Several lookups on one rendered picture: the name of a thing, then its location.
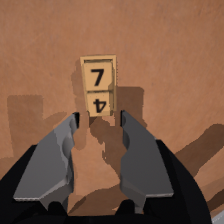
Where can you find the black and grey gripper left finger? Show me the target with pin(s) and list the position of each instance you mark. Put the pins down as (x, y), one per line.
(42, 175)

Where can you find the tan cube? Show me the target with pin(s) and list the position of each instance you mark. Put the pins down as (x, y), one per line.
(99, 103)
(98, 75)

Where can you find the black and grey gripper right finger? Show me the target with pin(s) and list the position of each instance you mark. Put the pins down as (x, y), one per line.
(157, 182)

